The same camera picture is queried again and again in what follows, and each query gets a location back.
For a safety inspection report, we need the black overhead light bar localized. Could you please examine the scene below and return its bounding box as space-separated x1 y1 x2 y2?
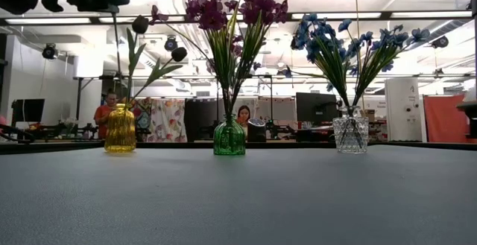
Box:
0 10 477 25

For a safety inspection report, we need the person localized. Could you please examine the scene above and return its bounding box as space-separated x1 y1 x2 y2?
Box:
92 90 119 140
236 104 252 127

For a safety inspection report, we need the black ceiling spotlight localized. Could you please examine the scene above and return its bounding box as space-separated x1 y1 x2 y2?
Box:
164 36 179 52
42 42 59 60
431 35 449 49

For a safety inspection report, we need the small black round device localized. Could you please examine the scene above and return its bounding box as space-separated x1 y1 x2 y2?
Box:
247 118 267 143

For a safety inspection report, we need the black aluminium table frame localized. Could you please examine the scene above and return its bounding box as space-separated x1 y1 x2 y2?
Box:
0 139 477 155

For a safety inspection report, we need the black partition panel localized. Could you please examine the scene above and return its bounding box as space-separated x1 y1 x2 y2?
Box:
183 98 224 143

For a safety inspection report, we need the yellow glass vase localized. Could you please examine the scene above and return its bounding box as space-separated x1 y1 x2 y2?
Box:
104 102 137 153

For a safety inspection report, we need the black diagonal frame strut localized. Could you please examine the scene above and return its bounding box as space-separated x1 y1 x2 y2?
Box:
0 123 37 144

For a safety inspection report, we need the black computer monitor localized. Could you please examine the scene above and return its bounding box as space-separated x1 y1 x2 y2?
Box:
10 98 45 124
295 92 339 124

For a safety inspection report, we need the white cabinet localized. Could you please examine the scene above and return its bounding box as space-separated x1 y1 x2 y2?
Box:
384 77 428 143

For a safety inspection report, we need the green glass vase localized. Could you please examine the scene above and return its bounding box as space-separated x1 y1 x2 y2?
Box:
212 113 247 156

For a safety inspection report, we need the clear glass vase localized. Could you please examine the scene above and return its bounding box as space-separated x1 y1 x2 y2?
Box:
332 105 370 154

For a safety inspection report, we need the floral patterned cloth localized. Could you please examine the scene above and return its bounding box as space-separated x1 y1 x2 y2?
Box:
130 98 187 144

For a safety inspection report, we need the black rig frame post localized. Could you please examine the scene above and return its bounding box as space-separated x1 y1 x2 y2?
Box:
470 0 477 89

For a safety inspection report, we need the orange partition wall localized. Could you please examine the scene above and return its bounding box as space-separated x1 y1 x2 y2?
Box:
423 94 477 144

